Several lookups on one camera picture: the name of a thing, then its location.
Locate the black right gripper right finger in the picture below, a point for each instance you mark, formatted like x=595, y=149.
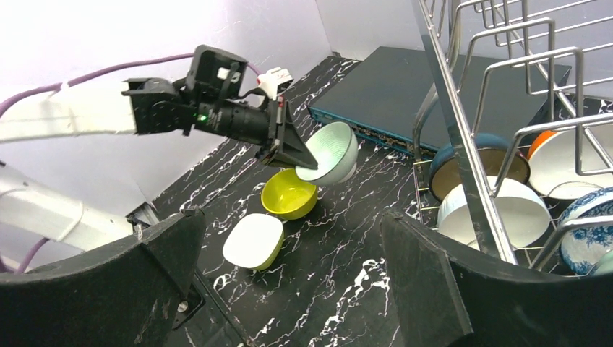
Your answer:
x=448, y=294

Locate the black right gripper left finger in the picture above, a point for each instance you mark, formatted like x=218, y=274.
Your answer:
x=125, y=293

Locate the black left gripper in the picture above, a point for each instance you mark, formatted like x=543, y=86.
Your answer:
x=214, y=82

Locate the pale green celadon bowl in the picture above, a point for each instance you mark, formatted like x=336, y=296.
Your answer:
x=335, y=148

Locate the yellow bowl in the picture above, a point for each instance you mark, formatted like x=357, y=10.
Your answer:
x=287, y=196

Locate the white square bowl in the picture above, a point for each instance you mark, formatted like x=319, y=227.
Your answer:
x=254, y=242

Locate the blue white patterned bowl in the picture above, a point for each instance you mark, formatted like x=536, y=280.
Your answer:
x=582, y=248

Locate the orange white bowl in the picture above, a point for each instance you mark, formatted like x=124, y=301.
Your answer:
x=551, y=158

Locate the beige floral bowl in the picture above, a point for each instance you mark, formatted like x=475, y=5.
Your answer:
x=603, y=266

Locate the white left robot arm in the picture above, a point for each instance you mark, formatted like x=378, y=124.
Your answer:
x=139, y=106

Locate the stainless steel dish rack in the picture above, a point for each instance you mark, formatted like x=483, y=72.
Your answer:
x=480, y=180

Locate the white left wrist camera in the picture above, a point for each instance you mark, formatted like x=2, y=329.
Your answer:
x=274, y=82

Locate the dark teal network switch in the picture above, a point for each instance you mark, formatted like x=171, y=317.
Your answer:
x=381, y=97

